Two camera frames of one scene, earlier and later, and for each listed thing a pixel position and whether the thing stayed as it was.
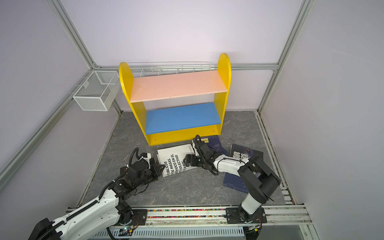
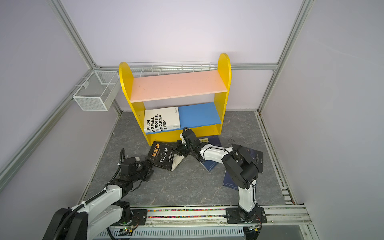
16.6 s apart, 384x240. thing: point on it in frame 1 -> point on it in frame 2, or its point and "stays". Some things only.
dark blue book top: x=214 y=142 stays
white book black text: x=172 y=157 -> x=161 y=119
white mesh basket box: x=99 y=92 stays
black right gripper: x=193 y=157 -> x=178 y=145
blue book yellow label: x=234 y=181 stays
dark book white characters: x=238 y=151 stays
